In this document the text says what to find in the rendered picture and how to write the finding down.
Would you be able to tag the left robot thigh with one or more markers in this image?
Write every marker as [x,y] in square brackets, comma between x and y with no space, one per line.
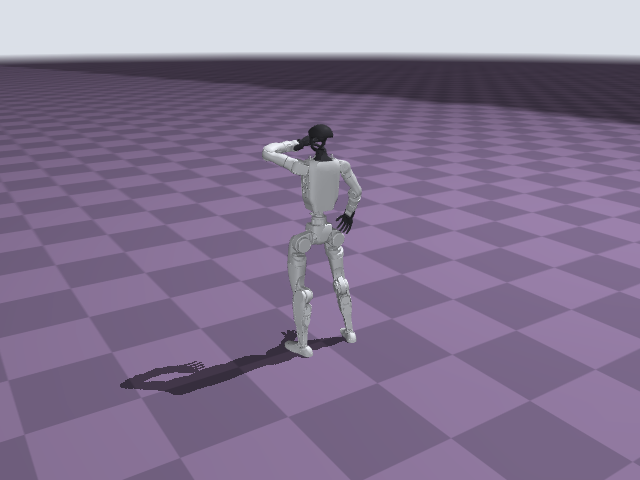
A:
[298,246]

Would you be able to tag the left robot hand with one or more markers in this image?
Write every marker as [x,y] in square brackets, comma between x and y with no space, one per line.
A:
[306,142]

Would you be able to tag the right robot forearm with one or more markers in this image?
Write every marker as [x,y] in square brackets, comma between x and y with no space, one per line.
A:
[352,205]

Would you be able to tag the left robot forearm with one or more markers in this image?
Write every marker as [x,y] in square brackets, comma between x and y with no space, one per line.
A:
[286,146]

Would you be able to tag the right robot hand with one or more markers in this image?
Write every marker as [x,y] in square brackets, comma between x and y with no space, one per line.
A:
[347,221]

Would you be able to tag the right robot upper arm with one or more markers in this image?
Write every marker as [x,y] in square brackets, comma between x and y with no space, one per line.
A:
[350,179]

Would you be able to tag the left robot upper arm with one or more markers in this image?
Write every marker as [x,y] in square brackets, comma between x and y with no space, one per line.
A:
[294,165]

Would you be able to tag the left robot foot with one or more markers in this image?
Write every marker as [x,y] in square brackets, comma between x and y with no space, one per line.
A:
[293,347]

